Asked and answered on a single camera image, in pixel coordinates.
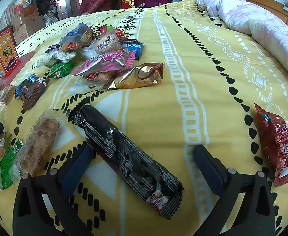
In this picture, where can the pink snack packet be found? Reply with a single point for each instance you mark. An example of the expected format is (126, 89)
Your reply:
(107, 61)

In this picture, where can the crumpled green snack packet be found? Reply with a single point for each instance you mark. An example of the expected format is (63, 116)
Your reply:
(60, 70)

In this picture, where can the red box green emblem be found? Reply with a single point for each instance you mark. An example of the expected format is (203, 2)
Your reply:
(3, 54)

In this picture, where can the gold brown snack packet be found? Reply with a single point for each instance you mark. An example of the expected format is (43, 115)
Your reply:
(139, 76)

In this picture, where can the long clear pastry packet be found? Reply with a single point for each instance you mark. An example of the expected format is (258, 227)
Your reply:
(39, 142)

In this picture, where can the tan bread packet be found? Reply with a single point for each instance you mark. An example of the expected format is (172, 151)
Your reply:
(108, 43)

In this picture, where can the dark red snack packet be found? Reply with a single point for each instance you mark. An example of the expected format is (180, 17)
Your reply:
(276, 142)

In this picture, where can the black bag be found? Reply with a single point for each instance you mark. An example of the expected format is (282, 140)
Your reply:
(44, 6)

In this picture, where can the striped cloth covered board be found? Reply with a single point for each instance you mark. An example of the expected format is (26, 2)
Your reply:
(8, 12)

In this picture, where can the small cardboard box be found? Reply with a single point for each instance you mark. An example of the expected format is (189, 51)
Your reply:
(26, 11)

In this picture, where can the wooden headboard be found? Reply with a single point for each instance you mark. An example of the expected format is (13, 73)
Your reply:
(269, 7)

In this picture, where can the long black snack packet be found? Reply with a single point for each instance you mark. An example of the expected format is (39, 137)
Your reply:
(124, 152)

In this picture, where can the brown blue snack packet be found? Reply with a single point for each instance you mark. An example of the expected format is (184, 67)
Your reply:
(32, 89)

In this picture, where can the flat green snack packet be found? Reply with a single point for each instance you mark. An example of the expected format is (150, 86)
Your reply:
(7, 167)

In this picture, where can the yellow patterned bedsheet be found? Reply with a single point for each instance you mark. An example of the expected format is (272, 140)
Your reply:
(173, 98)

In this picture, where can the grey door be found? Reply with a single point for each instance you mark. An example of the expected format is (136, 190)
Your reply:
(62, 0)

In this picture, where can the red flat box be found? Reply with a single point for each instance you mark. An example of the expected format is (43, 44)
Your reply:
(18, 66)

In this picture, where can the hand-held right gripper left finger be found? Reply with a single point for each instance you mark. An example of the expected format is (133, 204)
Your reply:
(76, 169)

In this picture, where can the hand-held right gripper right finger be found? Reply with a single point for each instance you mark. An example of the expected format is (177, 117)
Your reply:
(208, 170)

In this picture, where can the large cardboard box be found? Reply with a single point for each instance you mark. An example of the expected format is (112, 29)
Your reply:
(28, 28)

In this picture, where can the clear bread packet red label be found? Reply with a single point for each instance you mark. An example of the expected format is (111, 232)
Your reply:
(70, 44)
(97, 77)

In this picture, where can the pink floral quilt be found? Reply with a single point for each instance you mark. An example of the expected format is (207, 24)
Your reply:
(254, 17)

